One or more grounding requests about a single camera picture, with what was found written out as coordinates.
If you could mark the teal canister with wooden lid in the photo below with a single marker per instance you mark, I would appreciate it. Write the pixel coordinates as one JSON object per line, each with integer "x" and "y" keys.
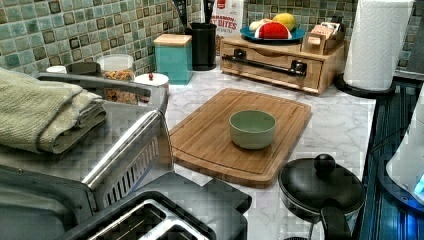
{"x": 173, "y": 53}

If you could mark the green ceramic bowl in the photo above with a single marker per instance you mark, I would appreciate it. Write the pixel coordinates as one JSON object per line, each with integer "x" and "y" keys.
{"x": 252, "y": 129}

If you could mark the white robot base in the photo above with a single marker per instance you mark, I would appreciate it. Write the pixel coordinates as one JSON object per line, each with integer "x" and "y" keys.
{"x": 401, "y": 164}

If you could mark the black utensil holder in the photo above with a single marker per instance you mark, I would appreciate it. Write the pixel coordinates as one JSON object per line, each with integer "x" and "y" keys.
{"x": 203, "y": 46}

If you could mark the wooden tea bag organizer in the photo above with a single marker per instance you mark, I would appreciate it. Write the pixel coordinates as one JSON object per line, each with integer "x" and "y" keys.
{"x": 323, "y": 38}

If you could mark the small white cup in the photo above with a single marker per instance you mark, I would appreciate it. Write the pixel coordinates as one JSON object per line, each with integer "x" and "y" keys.
{"x": 57, "y": 69}

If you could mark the black paper towel holder base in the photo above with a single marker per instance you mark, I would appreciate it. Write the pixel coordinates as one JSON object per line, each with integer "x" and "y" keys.
{"x": 343, "y": 86}

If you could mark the toy watermelon slice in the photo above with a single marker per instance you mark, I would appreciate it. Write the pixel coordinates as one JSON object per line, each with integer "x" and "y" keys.
{"x": 273, "y": 30}

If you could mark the white lid with red knob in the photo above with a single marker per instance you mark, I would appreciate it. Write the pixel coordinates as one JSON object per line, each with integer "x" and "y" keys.
{"x": 154, "y": 79}

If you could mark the white toy garlic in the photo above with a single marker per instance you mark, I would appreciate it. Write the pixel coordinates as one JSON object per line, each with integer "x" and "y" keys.
{"x": 256, "y": 24}

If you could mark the black pot with lid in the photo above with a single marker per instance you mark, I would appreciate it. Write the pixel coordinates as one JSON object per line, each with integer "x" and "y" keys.
{"x": 318, "y": 190}

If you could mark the silver toaster oven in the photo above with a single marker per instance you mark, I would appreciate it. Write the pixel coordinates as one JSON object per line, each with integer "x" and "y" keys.
{"x": 45, "y": 195}

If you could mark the wooden drawer box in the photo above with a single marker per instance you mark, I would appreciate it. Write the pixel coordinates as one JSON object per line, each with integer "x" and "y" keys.
{"x": 321, "y": 69}

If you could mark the black drawer handle bar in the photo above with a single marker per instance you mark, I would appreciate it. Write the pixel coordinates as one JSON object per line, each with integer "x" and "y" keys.
{"x": 239, "y": 56}

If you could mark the white paper towel roll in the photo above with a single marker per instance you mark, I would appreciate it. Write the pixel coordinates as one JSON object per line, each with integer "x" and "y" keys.
{"x": 377, "y": 38}

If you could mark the black toaster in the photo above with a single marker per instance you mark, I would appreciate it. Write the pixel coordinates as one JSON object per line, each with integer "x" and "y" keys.
{"x": 171, "y": 207}

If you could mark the cereal box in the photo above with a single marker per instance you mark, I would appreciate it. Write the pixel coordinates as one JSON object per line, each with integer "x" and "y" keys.
{"x": 226, "y": 15}

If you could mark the clear jar with cereal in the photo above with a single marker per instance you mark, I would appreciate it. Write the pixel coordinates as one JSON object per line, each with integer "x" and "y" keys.
{"x": 118, "y": 67}

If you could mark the bamboo cutting board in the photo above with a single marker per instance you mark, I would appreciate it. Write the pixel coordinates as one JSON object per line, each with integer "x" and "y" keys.
{"x": 202, "y": 142}

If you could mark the teal plate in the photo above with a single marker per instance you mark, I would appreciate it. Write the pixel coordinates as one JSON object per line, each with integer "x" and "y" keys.
{"x": 297, "y": 35}

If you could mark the yellow toy lemon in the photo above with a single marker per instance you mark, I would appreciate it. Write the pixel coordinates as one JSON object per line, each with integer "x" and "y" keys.
{"x": 286, "y": 19}

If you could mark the folded green towel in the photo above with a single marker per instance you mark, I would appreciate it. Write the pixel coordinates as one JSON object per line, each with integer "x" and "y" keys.
{"x": 45, "y": 116}

